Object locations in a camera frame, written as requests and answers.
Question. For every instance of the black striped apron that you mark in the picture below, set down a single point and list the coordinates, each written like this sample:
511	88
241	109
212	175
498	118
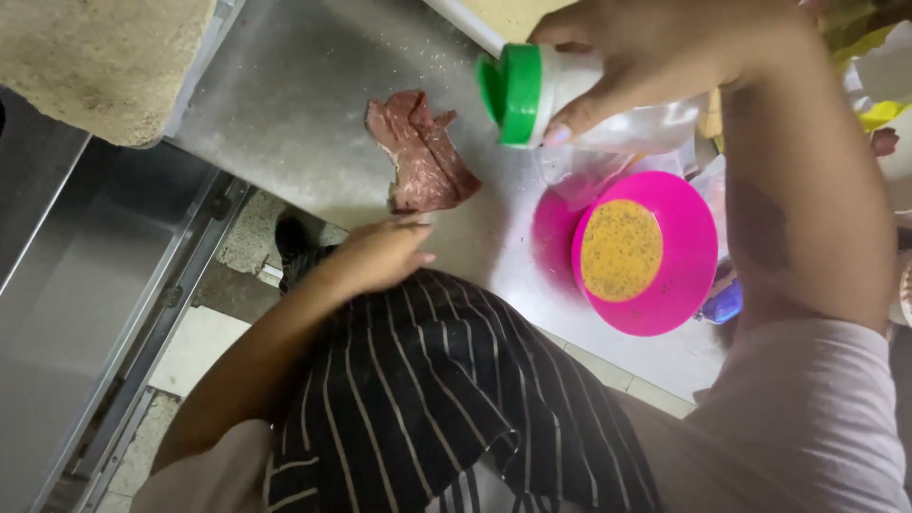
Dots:
442	399

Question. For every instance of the steel cabinet door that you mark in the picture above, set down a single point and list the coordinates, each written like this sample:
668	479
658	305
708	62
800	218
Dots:
92	313

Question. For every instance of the person's black shoe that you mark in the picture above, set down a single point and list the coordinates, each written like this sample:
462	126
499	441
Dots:
293	239

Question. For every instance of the pink plastic bowl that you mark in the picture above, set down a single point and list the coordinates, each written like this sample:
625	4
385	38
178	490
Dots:
638	253

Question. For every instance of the person's left fingers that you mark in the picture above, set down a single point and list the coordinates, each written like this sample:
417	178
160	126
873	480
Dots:
410	242

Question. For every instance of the beige stone slab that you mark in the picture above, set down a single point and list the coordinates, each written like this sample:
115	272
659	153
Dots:
100	60

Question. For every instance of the clear plastic bag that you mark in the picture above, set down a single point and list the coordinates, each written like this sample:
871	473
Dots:
620	149

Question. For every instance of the person's right hand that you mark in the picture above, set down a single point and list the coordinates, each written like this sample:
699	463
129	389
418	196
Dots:
662	50

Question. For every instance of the white shaker with green lid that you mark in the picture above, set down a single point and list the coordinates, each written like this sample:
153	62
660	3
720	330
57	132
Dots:
538	92

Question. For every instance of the purple plastic item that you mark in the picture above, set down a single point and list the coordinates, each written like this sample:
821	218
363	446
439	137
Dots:
721	303

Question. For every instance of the raw red meat slice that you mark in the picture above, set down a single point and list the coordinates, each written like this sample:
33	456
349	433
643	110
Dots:
420	153

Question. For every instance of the person's left hand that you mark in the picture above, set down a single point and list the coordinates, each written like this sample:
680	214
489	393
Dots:
377	255

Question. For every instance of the yellow seasoned egg mixture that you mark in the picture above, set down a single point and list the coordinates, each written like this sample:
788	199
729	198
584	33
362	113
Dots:
621	249

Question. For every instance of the yellow plastic bag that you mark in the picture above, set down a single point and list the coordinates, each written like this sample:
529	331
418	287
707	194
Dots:
873	64

